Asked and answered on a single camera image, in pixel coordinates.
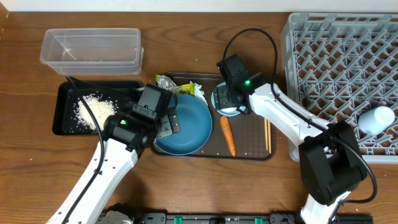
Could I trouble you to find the light blue bowl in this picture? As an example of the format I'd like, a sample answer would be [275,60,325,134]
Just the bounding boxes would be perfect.
[211,82,246,117]

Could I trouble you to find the dark blue plate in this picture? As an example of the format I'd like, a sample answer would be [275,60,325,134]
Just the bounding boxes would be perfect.
[154,95,213,156]

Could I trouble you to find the white rice pile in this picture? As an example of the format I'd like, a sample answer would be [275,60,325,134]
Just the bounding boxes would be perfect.
[73,93,119,131]

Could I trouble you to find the light blue cup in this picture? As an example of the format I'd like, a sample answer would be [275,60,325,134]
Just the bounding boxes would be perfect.
[358,106,395,135]

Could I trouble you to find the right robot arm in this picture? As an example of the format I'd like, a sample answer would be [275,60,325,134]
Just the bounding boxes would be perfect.
[213,70,372,223]

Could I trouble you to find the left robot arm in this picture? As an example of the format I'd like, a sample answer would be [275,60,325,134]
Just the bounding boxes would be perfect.
[48,85,178,223]

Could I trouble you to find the grey dishwasher rack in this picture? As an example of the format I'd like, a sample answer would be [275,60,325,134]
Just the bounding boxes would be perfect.
[280,12,397,164]

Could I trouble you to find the silver foil wrapper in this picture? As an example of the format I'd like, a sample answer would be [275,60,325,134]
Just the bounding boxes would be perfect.
[155,75,177,93]

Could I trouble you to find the orange carrot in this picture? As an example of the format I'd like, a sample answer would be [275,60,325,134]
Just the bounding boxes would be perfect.
[220,116,236,157]

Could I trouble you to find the white crumpled tissue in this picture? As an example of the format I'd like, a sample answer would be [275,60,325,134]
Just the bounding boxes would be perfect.
[194,83,208,106]

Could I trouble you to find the yellow green pandan packet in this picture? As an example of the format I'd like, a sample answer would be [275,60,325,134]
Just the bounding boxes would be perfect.
[175,82,195,96]

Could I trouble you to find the brown serving tray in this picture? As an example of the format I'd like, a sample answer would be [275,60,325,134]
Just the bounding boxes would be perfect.
[153,72,273,161]

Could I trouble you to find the clear plastic container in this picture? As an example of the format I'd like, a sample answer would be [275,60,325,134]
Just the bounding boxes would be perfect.
[40,28,144,76]

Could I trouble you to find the right black cable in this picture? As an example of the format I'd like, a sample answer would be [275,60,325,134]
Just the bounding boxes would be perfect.
[222,27,379,205]

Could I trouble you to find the black cable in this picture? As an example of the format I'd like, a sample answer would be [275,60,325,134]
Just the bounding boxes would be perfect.
[60,75,137,224]
[222,27,379,205]

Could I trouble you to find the left black cable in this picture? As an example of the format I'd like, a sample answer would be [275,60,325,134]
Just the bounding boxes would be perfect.
[60,75,137,224]

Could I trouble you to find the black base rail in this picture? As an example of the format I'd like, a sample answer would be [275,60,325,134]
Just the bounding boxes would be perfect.
[99,212,374,224]

